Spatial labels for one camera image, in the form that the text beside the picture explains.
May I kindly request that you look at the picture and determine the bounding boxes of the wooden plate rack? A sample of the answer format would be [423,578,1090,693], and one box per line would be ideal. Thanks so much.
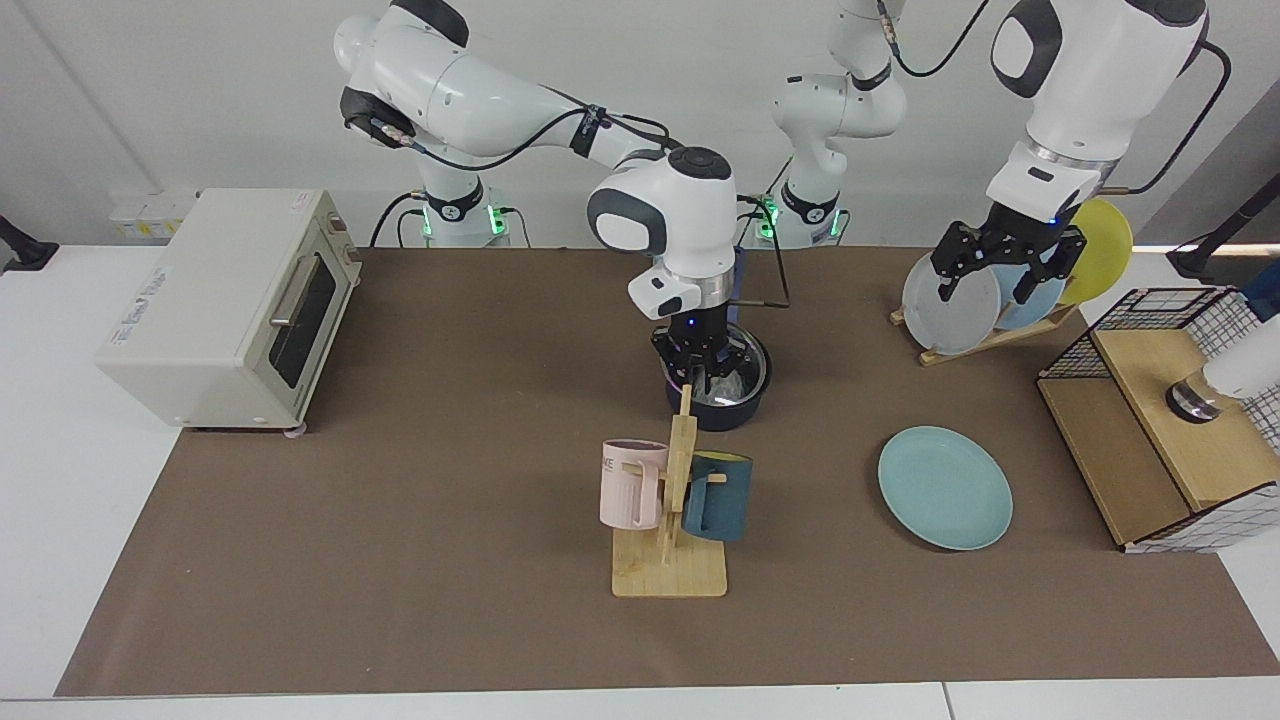
[890,300,1081,367]

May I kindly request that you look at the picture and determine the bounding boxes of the black pot with purple handle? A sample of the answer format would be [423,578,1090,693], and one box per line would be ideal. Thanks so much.
[665,245,774,433]

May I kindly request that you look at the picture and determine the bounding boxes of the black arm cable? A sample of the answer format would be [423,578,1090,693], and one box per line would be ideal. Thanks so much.
[875,0,1233,196]
[345,100,791,307]

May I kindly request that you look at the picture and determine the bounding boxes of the wooden cup stand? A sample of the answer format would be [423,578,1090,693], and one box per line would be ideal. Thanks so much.
[611,385,728,599]

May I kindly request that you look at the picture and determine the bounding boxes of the brown table cloth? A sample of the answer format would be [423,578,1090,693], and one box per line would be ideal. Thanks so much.
[55,247,1280,698]

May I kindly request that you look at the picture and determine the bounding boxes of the pink cup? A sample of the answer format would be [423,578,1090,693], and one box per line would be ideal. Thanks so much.
[599,439,669,531]

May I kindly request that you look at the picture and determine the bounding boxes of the wire basket with wooden floor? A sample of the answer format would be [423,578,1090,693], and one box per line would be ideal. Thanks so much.
[1037,287,1280,554]

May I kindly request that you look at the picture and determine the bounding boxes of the pale toaster oven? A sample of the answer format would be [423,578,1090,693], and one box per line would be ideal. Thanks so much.
[95,188,363,438]

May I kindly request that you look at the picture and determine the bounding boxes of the light blue plate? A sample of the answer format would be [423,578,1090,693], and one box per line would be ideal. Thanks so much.
[972,255,1068,331]

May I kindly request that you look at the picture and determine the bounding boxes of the dark teal cup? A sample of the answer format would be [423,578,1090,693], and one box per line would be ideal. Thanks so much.
[683,452,753,543]

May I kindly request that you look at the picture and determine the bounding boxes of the pale green plate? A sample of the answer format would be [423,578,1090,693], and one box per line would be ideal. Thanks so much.
[878,426,1014,551]

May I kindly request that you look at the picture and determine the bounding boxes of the black camera stand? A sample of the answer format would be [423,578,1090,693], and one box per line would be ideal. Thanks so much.
[0,215,58,273]
[1165,172,1280,281]

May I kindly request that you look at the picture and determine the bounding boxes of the glass lid with blue knob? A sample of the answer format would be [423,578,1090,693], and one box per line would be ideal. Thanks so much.
[688,335,771,409]

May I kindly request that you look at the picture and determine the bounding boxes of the white wall socket strip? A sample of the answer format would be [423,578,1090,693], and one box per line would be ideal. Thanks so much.
[108,188,198,241]

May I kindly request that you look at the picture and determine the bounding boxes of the white vermicelli bundle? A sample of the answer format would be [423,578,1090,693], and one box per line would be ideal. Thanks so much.
[700,360,766,406]

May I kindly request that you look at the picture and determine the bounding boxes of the grey plate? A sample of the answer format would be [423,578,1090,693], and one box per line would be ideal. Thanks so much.
[901,246,1002,357]

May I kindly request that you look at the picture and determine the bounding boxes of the white cylinder with silver end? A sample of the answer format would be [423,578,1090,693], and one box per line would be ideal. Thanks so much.
[1165,340,1280,424]

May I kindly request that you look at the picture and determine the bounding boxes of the yellow plate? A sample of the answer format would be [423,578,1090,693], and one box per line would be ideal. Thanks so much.
[1058,196,1134,306]

